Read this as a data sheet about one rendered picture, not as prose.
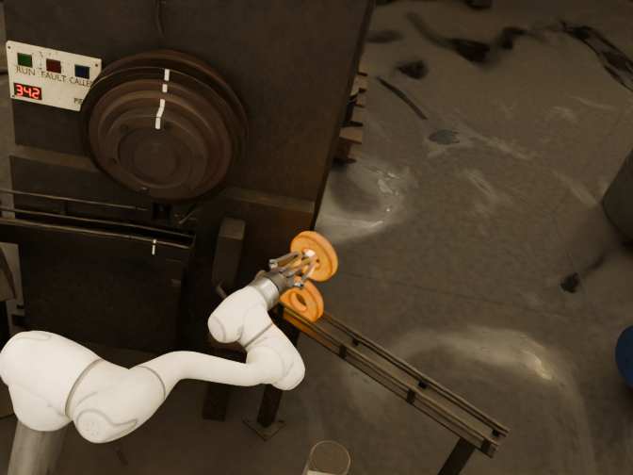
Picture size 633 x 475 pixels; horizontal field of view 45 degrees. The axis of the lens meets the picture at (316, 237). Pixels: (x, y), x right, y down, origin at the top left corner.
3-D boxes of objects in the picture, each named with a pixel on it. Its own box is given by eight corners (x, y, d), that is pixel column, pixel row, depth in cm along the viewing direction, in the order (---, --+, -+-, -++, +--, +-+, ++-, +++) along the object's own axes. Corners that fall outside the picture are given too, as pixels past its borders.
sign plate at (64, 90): (12, 93, 225) (8, 40, 213) (101, 111, 227) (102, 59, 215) (9, 98, 223) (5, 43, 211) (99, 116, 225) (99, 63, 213)
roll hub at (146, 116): (107, 177, 220) (108, 96, 201) (203, 196, 222) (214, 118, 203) (103, 189, 215) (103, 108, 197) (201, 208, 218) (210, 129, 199)
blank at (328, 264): (298, 221, 224) (291, 227, 221) (340, 245, 217) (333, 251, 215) (296, 260, 234) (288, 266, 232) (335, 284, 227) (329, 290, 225)
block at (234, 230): (215, 264, 261) (222, 212, 244) (237, 268, 261) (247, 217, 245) (210, 286, 253) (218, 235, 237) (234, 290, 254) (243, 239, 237)
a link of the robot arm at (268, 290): (266, 319, 209) (280, 307, 212) (269, 299, 202) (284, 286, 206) (241, 301, 212) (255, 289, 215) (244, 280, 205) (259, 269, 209)
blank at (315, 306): (293, 316, 246) (286, 320, 244) (279, 273, 241) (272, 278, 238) (330, 320, 236) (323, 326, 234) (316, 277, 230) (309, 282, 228)
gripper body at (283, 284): (255, 288, 215) (277, 271, 220) (278, 305, 212) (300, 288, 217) (258, 271, 209) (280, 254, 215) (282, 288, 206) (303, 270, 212)
